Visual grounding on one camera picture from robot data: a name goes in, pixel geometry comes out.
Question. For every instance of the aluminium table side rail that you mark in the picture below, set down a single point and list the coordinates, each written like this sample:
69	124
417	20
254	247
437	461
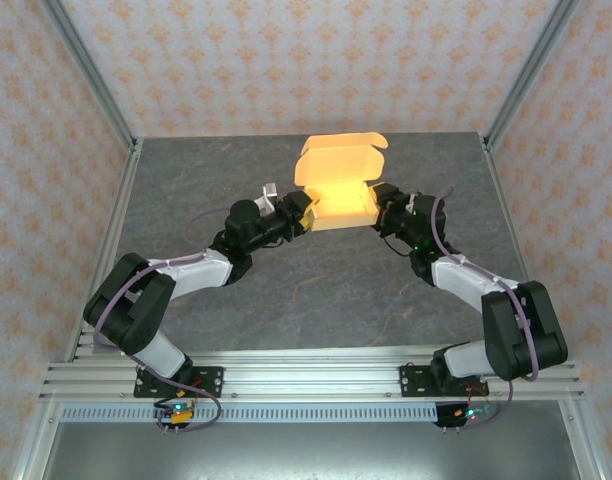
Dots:
108	250
511	240

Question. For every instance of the tan paper box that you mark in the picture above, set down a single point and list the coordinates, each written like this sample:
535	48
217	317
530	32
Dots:
336	170

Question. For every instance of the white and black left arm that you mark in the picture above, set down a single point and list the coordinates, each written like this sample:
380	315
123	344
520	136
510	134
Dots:
196	275

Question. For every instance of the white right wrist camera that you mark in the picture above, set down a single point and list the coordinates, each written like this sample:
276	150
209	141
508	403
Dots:
411	201

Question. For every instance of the aluminium frame post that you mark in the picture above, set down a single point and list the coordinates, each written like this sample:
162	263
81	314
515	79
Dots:
531	70
86	70

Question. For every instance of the aluminium mounting rail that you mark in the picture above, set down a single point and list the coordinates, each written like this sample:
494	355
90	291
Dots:
311	375

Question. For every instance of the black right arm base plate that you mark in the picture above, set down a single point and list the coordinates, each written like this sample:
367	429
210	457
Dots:
413	382

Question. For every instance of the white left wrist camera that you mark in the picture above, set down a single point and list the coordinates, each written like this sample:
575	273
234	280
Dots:
267	197

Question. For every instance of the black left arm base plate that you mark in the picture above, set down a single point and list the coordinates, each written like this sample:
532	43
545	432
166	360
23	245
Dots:
211	380

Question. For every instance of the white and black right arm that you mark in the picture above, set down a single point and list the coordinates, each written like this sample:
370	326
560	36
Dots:
461	280

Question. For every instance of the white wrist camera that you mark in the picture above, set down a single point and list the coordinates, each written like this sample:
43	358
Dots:
267	197
411	201

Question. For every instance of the grey metal sheet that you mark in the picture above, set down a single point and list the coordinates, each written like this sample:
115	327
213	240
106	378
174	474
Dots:
311	450

